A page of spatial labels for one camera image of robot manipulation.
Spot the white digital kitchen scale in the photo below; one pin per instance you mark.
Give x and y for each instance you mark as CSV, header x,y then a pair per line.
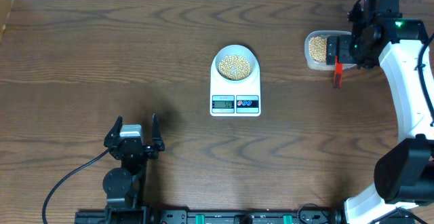
x,y
234,99

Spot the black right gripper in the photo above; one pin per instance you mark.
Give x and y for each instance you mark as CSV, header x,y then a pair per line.
x,y
343,41

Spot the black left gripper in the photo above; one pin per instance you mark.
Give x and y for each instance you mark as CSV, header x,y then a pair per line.
x,y
114,132

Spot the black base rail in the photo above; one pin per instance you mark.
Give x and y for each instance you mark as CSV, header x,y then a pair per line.
x,y
152,216

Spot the clear plastic container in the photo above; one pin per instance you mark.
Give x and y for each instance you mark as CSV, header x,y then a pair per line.
x,y
320,66

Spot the grey round bowl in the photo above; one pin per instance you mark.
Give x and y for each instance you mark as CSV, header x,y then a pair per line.
x,y
237,50

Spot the soybeans in bowl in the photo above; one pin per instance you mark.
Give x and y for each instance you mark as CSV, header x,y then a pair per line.
x,y
234,67

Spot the yellow soybeans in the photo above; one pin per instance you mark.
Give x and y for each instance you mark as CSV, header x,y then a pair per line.
x,y
318,48

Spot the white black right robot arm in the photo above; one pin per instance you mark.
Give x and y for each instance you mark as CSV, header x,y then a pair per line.
x,y
381,37

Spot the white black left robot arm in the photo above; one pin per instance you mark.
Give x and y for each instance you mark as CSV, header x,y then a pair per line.
x,y
122,185

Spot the orange measuring scoop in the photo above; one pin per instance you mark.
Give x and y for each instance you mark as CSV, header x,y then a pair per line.
x,y
337,82

